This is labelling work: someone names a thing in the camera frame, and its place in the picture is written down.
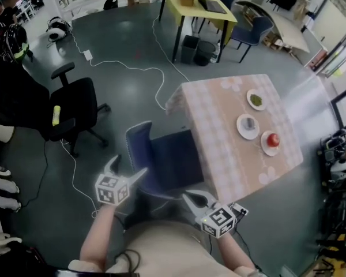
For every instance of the metal rack with equipment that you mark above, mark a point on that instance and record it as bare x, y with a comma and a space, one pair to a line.
337, 212

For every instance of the white rounded device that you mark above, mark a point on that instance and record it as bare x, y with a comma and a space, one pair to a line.
340, 169

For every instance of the black round waste bin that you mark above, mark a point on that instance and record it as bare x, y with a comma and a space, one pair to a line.
204, 53

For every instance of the person's left forearm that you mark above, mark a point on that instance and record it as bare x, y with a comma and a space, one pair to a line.
99, 235

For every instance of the green food heap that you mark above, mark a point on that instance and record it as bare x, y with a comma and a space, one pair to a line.
256, 100

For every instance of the white round floor device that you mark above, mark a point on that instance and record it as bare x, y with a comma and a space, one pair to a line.
57, 29

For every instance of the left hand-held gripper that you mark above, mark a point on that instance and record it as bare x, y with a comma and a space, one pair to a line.
112, 189

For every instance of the person's black-clad legs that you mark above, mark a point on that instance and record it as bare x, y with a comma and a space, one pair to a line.
150, 209

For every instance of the yellow table with black legs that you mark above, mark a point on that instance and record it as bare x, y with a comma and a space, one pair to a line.
196, 13

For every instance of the black chest rig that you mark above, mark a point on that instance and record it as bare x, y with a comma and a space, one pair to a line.
98, 273

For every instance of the white plate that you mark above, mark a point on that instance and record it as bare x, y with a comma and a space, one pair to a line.
266, 151
262, 107
240, 133

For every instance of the black square waste bin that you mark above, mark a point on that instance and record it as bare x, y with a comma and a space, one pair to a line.
189, 49

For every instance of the red apple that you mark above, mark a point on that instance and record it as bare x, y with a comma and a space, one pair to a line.
273, 140

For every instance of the black case with red trim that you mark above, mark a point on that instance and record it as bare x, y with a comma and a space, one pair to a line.
23, 261

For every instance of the glass door with dark frame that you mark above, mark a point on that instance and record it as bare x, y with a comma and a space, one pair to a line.
334, 39

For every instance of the grey food piece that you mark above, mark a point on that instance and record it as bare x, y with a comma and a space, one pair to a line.
248, 123

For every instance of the table with pink checked cloth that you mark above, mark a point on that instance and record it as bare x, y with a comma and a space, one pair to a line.
219, 131

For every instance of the yellow-green bottle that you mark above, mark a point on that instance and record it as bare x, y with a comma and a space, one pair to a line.
56, 115

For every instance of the white power adapter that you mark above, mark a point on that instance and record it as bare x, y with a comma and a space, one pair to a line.
88, 55

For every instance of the black office chair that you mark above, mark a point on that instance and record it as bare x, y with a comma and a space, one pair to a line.
75, 102

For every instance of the person's right forearm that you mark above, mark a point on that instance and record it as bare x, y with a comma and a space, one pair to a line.
236, 252

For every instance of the person's beige clothing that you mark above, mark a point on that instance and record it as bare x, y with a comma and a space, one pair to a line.
167, 250

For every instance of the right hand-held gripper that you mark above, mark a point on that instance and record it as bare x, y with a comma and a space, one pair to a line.
219, 221

